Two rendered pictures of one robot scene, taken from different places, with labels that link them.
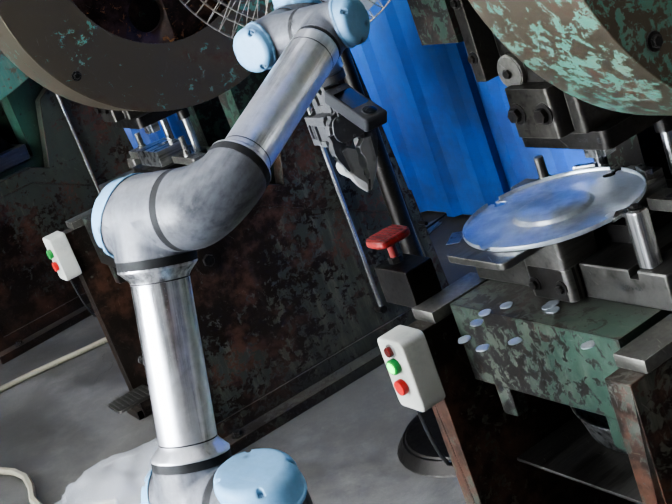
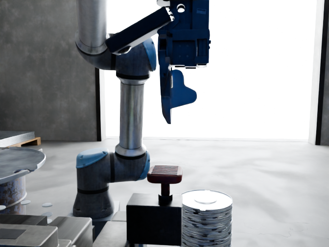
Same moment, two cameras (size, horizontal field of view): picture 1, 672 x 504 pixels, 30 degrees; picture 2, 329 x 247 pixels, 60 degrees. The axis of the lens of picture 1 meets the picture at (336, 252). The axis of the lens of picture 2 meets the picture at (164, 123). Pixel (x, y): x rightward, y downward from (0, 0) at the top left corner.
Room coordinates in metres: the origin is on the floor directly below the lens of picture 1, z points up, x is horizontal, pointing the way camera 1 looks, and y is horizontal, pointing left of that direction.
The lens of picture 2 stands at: (2.34, -0.50, 0.90)
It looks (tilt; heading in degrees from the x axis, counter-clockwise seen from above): 7 degrees down; 123
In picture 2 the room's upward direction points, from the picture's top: straight up
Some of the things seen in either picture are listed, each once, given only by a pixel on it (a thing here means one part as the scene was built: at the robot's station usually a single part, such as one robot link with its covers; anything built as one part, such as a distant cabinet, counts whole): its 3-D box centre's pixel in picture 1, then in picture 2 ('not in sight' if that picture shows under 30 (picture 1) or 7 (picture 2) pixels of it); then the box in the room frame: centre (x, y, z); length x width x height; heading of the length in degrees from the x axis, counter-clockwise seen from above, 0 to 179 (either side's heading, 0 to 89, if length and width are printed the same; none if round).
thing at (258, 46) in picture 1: (276, 38); not in sight; (2.00, -0.03, 1.15); 0.11 x 0.11 x 0.08; 49
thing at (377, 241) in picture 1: (393, 252); (165, 189); (2.07, -0.09, 0.72); 0.07 x 0.06 x 0.08; 118
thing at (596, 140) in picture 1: (598, 126); not in sight; (1.89, -0.45, 0.86); 0.20 x 0.16 x 0.05; 28
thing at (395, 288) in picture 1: (418, 306); (155, 245); (2.05, -0.10, 0.62); 0.10 x 0.06 x 0.20; 28
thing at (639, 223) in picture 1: (642, 235); not in sight; (1.67, -0.42, 0.75); 0.03 x 0.03 x 0.10; 28
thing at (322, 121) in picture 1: (333, 108); (182, 33); (2.09, -0.08, 0.99); 0.09 x 0.08 x 0.12; 28
